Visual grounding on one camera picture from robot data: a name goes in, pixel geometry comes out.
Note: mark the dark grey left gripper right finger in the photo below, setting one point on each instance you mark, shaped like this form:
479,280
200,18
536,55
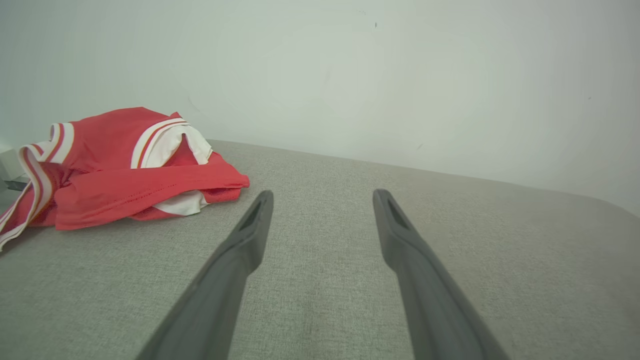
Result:
435,310

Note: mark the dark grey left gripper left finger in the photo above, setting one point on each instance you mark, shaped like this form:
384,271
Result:
210,310

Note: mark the red basketball jersey number 23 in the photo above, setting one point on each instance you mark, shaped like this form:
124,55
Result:
105,137

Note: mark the white and black skirting board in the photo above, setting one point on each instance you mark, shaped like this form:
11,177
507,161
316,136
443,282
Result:
10,165

